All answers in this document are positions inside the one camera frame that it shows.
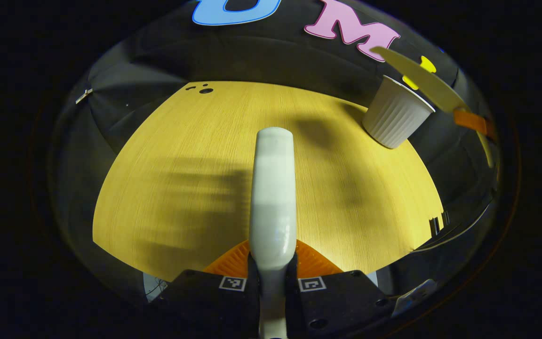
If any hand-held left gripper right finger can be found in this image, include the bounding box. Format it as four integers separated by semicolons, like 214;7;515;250
285;239;391;339

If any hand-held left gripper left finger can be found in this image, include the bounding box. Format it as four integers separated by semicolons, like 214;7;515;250
150;239;262;339

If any white plastic dustpan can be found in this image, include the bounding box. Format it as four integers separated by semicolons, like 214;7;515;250
370;46;495;169

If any white ribbed garbage bin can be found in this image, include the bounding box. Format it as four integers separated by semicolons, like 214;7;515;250
362;74;436;149

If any wooden desktop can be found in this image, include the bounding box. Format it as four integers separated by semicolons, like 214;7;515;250
92;81;445;282

